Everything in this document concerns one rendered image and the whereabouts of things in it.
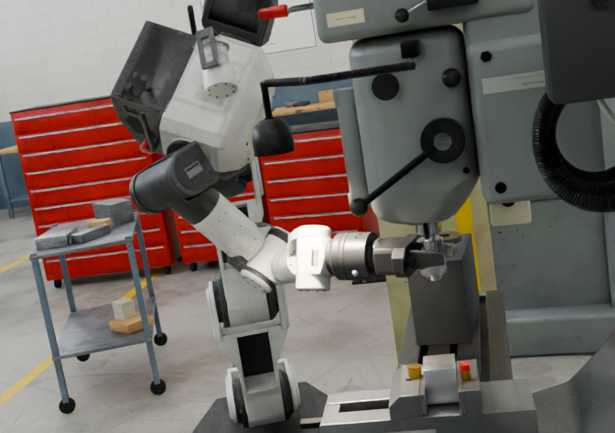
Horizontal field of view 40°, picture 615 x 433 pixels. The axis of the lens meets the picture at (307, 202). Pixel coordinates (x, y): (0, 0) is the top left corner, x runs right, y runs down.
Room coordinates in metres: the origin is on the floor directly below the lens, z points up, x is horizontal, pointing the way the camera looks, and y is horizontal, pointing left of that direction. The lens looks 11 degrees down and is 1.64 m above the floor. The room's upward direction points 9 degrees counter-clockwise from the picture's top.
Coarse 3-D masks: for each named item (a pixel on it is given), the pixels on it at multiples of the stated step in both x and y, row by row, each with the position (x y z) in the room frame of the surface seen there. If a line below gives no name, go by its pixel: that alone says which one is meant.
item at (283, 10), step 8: (264, 8) 1.58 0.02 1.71; (272, 8) 1.58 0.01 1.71; (280, 8) 1.57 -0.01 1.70; (288, 8) 1.57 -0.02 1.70; (296, 8) 1.57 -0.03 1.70; (304, 8) 1.57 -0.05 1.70; (312, 8) 1.56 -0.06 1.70; (264, 16) 1.58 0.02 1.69; (272, 16) 1.58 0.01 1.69; (280, 16) 1.58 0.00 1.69
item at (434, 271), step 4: (440, 244) 1.42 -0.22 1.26; (420, 248) 1.42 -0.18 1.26; (424, 248) 1.42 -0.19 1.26; (428, 248) 1.41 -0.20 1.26; (432, 248) 1.41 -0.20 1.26; (436, 248) 1.41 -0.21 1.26; (440, 248) 1.42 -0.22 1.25; (444, 248) 1.43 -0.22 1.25; (436, 252) 1.41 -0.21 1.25; (440, 252) 1.41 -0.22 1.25; (444, 252) 1.43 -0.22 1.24; (420, 268) 1.43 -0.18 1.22; (424, 268) 1.42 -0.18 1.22; (428, 268) 1.41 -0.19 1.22; (432, 268) 1.41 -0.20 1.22; (436, 268) 1.41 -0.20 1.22; (440, 268) 1.41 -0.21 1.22; (444, 268) 1.42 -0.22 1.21; (424, 272) 1.42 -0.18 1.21; (428, 272) 1.41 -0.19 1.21; (432, 272) 1.41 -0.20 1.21; (436, 272) 1.41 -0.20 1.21; (440, 272) 1.41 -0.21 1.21; (444, 272) 1.42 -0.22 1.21
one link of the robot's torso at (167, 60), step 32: (160, 32) 1.85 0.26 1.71; (192, 32) 1.90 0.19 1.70; (224, 32) 1.88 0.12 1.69; (128, 64) 1.81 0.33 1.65; (160, 64) 1.81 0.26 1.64; (192, 64) 1.81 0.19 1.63; (256, 64) 1.82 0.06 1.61; (128, 96) 1.77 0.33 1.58; (160, 96) 1.77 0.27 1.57; (192, 96) 1.77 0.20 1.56; (256, 96) 1.80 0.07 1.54; (128, 128) 1.89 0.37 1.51; (160, 128) 1.75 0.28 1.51; (192, 128) 1.73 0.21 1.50; (224, 128) 1.73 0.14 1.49; (224, 160) 1.77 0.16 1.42
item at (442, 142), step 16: (432, 128) 1.30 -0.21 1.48; (448, 128) 1.29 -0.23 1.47; (432, 144) 1.30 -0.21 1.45; (448, 144) 1.29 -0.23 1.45; (464, 144) 1.29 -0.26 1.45; (416, 160) 1.31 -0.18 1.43; (432, 160) 1.30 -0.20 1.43; (448, 160) 1.30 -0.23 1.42; (400, 176) 1.31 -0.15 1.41; (352, 208) 1.32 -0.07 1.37
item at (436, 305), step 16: (448, 240) 1.81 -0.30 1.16; (464, 240) 1.84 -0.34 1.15; (448, 256) 1.72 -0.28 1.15; (464, 256) 1.73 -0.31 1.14; (416, 272) 1.72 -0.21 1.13; (448, 272) 1.70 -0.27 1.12; (464, 272) 1.70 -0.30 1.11; (416, 288) 1.72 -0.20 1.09; (432, 288) 1.71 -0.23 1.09; (448, 288) 1.70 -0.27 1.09; (464, 288) 1.69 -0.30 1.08; (416, 304) 1.72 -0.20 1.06; (432, 304) 1.71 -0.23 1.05; (448, 304) 1.70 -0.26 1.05; (464, 304) 1.69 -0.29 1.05; (416, 320) 1.72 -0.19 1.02; (432, 320) 1.71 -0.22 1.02; (448, 320) 1.70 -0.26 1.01; (464, 320) 1.69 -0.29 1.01; (416, 336) 1.72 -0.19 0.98; (432, 336) 1.71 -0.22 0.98; (448, 336) 1.70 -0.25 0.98; (464, 336) 1.69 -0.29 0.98
